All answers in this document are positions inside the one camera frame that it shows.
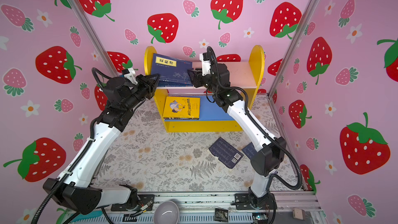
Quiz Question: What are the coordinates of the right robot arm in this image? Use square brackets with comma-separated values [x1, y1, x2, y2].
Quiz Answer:
[188, 47, 303, 209]

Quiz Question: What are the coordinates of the navy blue book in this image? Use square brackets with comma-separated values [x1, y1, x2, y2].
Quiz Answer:
[158, 80, 193, 88]

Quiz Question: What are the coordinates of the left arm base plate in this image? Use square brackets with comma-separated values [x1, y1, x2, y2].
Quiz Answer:
[111, 194, 155, 212]

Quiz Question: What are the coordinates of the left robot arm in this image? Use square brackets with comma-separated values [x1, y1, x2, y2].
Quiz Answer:
[32, 67, 160, 224]

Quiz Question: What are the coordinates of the teal handled tool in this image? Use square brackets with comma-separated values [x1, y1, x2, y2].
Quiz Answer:
[71, 211, 103, 223]

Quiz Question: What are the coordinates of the small black circuit board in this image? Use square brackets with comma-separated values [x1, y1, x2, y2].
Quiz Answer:
[214, 208, 229, 223]

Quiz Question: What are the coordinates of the yellow cartoon cover book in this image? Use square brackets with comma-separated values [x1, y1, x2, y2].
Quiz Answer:
[163, 96, 201, 120]

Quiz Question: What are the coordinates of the yellow pink blue bookshelf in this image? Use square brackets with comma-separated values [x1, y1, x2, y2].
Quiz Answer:
[163, 45, 265, 133]

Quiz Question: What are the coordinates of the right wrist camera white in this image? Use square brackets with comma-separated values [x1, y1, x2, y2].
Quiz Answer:
[200, 53, 211, 76]

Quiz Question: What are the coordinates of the small beige box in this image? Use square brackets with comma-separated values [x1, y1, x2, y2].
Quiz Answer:
[292, 208, 306, 220]

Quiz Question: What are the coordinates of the green lit circuit board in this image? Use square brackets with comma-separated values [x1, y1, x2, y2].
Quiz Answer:
[252, 213, 268, 224]

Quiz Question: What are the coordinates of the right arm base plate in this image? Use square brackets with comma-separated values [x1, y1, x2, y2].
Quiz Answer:
[231, 193, 277, 211]

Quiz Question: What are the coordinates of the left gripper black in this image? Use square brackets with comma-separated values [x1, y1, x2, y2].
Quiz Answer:
[123, 74, 158, 116]

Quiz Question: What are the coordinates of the grey bowl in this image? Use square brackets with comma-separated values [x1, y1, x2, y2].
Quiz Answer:
[153, 201, 180, 224]

